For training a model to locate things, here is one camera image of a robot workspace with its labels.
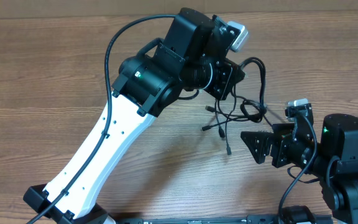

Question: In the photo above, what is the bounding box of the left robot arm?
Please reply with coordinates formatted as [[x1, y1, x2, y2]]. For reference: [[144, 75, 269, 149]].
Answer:
[[24, 7, 249, 223]]

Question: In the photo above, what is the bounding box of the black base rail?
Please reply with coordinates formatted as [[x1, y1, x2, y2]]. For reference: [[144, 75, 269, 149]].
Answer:
[[110, 205, 335, 224]]

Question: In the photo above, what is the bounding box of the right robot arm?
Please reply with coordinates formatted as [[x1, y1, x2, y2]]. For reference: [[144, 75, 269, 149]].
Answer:
[[241, 103, 358, 223]]

